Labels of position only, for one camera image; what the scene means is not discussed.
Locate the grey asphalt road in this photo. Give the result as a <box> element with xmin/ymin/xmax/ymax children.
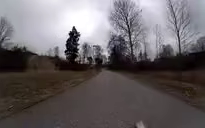
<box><xmin>0</xmin><ymin>68</ymin><xmax>205</xmax><ymax>128</ymax></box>

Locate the tall bare tree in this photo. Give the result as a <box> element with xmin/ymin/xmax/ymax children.
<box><xmin>165</xmin><ymin>0</ymin><xmax>195</xmax><ymax>56</ymax></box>
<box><xmin>109</xmin><ymin>0</ymin><xmax>145</xmax><ymax>63</ymax></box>

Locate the row of distant trees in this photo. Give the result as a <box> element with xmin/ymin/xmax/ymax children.
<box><xmin>45</xmin><ymin>41</ymin><xmax>108</xmax><ymax>66</ymax></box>

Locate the tall dark conifer tree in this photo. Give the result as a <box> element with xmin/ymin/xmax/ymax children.
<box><xmin>64</xmin><ymin>25</ymin><xmax>82</xmax><ymax>65</ymax></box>

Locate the dry brown grass verge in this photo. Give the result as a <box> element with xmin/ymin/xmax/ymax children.
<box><xmin>115</xmin><ymin>68</ymin><xmax>205</xmax><ymax>117</ymax></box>
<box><xmin>0</xmin><ymin>68</ymin><xmax>101</xmax><ymax>122</ymax></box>

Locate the dark low hedge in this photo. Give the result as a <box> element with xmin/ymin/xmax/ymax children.
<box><xmin>53</xmin><ymin>58</ymin><xmax>102</xmax><ymax>72</ymax></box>

